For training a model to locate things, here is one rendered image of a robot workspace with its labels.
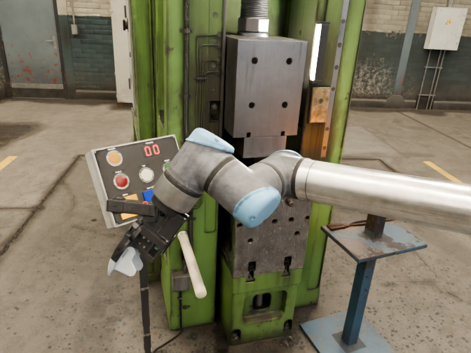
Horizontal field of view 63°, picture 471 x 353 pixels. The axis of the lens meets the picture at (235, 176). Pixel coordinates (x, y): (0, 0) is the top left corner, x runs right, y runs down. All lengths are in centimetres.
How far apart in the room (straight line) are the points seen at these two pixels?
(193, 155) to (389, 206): 37
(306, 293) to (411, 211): 180
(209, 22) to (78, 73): 632
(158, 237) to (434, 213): 51
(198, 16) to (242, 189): 108
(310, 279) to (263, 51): 141
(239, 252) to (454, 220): 126
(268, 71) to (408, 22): 699
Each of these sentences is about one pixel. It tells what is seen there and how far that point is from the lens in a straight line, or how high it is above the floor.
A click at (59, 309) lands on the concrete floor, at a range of 259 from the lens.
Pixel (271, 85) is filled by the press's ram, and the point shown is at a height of 139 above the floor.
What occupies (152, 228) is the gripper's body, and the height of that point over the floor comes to 124.
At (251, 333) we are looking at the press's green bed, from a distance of 222.
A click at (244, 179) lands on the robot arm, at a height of 138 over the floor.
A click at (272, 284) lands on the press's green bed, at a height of 39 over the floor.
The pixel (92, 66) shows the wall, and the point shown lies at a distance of 779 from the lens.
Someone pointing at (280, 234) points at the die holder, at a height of 69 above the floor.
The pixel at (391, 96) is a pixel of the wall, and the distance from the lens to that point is 857.
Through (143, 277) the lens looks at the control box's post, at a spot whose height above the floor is 58.
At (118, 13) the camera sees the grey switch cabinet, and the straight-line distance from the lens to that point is 696.
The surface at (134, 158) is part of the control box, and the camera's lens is 144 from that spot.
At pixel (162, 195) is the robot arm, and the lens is 76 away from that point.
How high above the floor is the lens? 166
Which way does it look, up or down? 23 degrees down
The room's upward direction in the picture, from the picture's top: 3 degrees clockwise
